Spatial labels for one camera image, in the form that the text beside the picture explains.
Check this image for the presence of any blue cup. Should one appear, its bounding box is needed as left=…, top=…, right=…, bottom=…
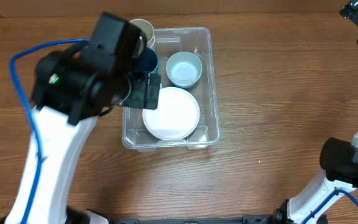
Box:
left=135, top=48, right=159, bottom=73

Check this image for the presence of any right blue cable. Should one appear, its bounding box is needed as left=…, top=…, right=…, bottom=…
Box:
left=301, top=188, right=358, bottom=224

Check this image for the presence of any pink plate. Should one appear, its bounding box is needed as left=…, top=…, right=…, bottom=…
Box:
left=142, top=87, right=200, bottom=141

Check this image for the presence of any beige cup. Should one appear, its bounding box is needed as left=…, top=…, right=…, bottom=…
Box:
left=129, top=19, right=155, bottom=49

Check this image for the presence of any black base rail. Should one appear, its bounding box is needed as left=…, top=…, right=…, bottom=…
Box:
left=109, top=215, right=272, bottom=224

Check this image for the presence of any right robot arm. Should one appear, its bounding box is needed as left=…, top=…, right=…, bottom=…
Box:
left=268, top=132, right=358, bottom=224

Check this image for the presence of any clear plastic storage bin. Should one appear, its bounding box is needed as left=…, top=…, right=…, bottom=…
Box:
left=122, top=27, right=220, bottom=152

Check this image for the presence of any pink bowl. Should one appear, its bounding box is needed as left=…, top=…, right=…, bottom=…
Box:
left=171, top=80, right=198, bottom=88

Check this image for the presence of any grey bowl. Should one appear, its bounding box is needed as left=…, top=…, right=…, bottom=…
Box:
left=166, top=52, right=203, bottom=82

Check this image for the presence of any light blue bowl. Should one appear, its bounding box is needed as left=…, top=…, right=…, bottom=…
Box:
left=174, top=83, right=195, bottom=89

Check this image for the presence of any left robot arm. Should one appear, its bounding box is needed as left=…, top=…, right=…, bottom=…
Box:
left=1, top=12, right=161, bottom=223

